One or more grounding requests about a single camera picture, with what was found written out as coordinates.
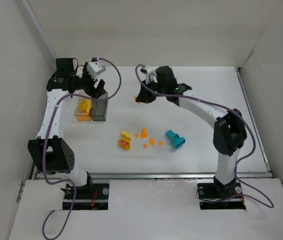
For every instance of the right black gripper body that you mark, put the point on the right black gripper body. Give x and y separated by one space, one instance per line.
148 91

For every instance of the grey transparent container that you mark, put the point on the grey transparent container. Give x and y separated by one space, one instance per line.
98 112

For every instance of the orange arch lego stack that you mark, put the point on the orange arch lego stack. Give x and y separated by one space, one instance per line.
144 133

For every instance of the aluminium frame rail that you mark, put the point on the aluminium frame rail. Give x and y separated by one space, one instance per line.
96 148

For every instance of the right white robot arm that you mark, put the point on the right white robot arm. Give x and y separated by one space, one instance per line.
229 131

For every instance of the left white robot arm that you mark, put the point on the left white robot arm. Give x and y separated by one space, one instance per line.
49 151

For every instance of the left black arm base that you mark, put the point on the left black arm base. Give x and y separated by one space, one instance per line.
91 197

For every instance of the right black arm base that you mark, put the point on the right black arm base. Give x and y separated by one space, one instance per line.
212 197

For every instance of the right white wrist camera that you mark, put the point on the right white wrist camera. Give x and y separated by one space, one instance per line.
148 71

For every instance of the yellow round lego with sticker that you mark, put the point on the yellow round lego with sticker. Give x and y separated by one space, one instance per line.
125 141

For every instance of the orange transparent container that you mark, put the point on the orange transparent container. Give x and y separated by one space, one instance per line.
80 116

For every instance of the teal lego piece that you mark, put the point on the teal lego piece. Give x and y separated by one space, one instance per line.
175 140

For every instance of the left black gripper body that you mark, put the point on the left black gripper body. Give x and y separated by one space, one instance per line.
93 88

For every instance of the yellow lego stack in container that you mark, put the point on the yellow lego stack in container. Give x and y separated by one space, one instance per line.
85 106

